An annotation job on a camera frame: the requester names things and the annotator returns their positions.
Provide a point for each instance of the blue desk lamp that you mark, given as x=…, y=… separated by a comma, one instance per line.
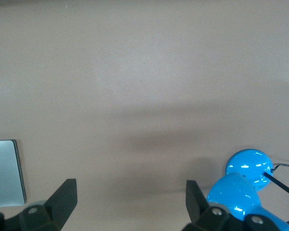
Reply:
x=233, y=192

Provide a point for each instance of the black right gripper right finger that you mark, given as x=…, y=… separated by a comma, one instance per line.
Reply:
x=195, y=199

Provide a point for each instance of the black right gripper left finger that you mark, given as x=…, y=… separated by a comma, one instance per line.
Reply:
x=62, y=199

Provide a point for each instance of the grey laptop with black keyboard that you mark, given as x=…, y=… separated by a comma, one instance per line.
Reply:
x=4, y=173

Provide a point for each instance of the brown table cover sheet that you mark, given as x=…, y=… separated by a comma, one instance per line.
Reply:
x=144, y=72

